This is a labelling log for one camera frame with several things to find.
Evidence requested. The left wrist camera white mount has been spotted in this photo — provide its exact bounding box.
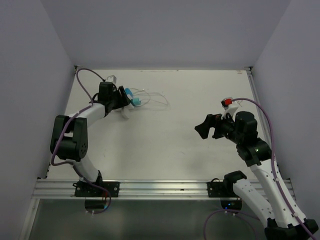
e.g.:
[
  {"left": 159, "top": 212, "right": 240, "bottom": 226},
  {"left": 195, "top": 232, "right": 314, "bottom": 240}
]
[{"left": 103, "top": 75, "right": 117, "bottom": 85}]

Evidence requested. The teal usb charger plug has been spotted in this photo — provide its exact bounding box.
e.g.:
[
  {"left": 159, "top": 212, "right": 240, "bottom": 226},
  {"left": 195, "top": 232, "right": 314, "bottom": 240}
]
[{"left": 130, "top": 97, "right": 142, "bottom": 108}]

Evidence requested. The purple cable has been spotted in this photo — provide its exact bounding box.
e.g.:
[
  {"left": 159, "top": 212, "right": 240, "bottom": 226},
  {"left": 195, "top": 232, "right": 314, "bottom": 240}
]
[
  {"left": 202, "top": 98, "right": 318, "bottom": 240},
  {"left": 49, "top": 67, "right": 112, "bottom": 215}
]

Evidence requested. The right side aluminium rail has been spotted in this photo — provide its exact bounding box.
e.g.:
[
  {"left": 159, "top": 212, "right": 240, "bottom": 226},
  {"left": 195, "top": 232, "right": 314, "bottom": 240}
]
[{"left": 244, "top": 65, "right": 283, "bottom": 180}]

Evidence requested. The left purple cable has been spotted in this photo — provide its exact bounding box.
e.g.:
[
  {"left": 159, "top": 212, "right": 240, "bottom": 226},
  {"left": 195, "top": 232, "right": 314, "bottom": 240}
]
[{"left": 49, "top": 67, "right": 112, "bottom": 215}]

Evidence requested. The right wrist camera red mount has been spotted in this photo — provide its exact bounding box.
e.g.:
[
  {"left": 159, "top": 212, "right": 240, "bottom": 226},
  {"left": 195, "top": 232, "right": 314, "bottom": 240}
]
[{"left": 221, "top": 97, "right": 242, "bottom": 119}]

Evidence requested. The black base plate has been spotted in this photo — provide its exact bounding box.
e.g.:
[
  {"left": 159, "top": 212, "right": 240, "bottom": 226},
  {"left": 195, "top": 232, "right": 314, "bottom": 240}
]
[
  {"left": 206, "top": 178, "right": 239, "bottom": 198},
  {"left": 72, "top": 181, "right": 120, "bottom": 198}
]

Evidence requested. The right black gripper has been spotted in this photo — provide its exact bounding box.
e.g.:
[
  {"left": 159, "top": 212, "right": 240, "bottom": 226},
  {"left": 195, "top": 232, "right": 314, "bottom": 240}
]
[{"left": 194, "top": 110, "right": 243, "bottom": 144}]

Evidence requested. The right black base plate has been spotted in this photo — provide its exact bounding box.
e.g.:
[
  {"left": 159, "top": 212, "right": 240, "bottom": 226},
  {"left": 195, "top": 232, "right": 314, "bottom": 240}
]
[{"left": 206, "top": 178, "right": 239, "bottom": 198}]

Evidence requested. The blue square plug adapter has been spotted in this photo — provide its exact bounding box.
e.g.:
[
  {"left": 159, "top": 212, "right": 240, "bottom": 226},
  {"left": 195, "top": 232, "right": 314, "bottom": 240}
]
[{"left": 124, "top": 88, "right": 134, "bottom": 99}]

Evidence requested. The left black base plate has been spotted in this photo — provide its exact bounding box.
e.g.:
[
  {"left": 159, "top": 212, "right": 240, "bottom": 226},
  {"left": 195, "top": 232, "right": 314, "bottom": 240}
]
[{"left": 72, "top": 181, "right": 120, "bottom": 198}]

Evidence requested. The white usb cable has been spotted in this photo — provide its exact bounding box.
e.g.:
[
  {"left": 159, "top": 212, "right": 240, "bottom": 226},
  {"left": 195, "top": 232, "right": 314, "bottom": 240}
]
[{"left": 129, "top": 87, "right": 169, "bottom": 111}]

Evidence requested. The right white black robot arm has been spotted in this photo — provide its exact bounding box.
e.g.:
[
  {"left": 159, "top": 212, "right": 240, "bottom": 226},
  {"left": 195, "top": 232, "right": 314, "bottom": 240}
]
[{"left": 194, "top": 111, "right": 319, "bottom": 240}]

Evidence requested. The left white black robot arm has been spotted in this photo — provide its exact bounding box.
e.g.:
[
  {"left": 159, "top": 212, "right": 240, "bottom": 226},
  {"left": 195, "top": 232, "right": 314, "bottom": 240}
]
[{"left": 50, "top": 81, "right": 133, "bottom": 197}]

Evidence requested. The aluminium extrusion rail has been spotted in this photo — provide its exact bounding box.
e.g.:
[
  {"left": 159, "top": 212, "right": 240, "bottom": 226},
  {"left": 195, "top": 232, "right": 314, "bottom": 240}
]
[{"left": 31, "top": 178, "right": 297, "bottom": 200}]

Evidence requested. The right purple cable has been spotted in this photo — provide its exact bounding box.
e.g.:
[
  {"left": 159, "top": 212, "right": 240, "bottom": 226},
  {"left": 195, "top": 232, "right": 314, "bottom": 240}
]
[{"left": 202, "top": 98, "right": 318, "bottom": 240}]

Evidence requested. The white cube power socket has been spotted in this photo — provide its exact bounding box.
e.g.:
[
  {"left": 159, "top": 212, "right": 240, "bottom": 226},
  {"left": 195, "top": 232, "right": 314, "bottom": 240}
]
[{"left": 121, "top": 103, "right": 134, "bottom": 119}]

